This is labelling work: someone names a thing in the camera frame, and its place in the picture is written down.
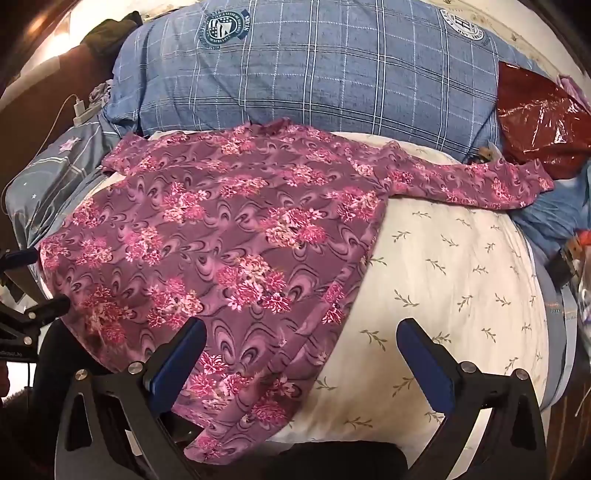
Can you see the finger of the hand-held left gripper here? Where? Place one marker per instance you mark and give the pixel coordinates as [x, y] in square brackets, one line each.
[21, 257]
[48, 307]

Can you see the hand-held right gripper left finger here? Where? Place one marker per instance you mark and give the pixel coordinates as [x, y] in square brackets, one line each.
[183, 357]

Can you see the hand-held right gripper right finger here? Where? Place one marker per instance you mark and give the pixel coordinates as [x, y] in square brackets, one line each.
[428, 364]

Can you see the purple floral garment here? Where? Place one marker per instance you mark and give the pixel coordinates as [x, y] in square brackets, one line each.
[207, 221]

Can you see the grey star-print cloth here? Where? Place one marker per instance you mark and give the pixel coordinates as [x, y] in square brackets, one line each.
[55, 175]

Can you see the white leaf-print bed sheet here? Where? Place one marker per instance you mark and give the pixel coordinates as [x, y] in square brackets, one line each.
[461, 277]

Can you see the white charger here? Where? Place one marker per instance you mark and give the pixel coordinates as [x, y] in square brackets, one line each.
[83, 111]

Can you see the brown wooden headboard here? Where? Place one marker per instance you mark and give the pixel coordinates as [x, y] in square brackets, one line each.
[41, 92]

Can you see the lilac cloth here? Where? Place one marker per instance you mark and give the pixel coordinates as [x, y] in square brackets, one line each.
[100, 92]

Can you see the light blue cloth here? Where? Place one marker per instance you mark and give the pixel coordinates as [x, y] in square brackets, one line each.
[554, 217]

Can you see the dark green cloth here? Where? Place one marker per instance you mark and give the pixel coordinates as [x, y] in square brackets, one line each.
[113, 32]

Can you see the red plastic bag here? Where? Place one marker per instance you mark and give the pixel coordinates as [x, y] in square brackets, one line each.
[535, 115]

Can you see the pale purple cloth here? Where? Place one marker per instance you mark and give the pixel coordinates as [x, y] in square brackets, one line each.
[570, 86]

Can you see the blue plaid quilt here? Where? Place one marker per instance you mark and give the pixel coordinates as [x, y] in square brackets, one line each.
[323, 69]

